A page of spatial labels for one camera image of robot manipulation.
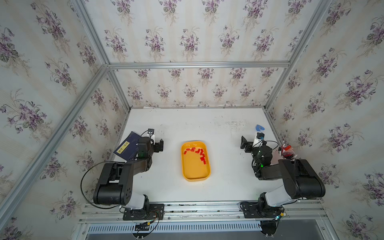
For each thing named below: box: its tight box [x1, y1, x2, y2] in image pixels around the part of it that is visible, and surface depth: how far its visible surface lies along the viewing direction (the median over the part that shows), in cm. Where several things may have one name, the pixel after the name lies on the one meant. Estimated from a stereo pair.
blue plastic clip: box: [255, 124, 265, 132], surface depth 109 cm
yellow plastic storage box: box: [181, 141, 212, 182], surface depth 92 cm
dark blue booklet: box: [113, 131, 142, 161], surface depth 97 cm
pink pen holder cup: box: [281, 144, 296, 159], surface depth 86 cm
